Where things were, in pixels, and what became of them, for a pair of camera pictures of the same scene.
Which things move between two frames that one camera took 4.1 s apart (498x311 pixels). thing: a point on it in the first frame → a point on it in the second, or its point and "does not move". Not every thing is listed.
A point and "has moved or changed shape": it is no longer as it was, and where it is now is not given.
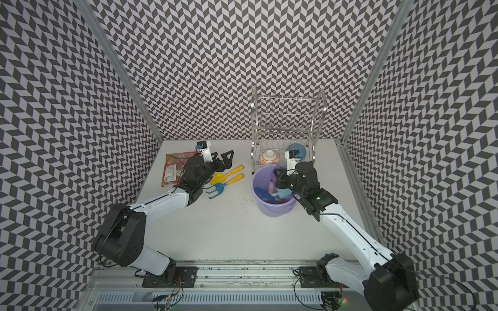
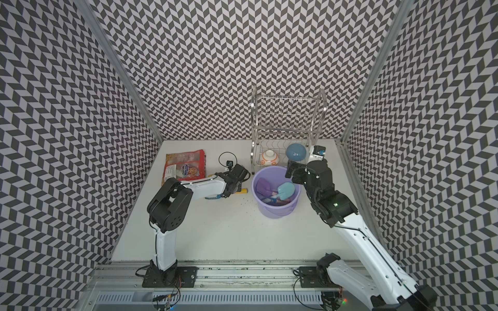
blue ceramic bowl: [297, 146] does not move
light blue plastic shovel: [283, 192] does not move
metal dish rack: [284, 129] does not move
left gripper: [227, 163] → [240, 187]
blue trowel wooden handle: [266, 194] has moved or changed shape
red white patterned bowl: [269, 157] does not move
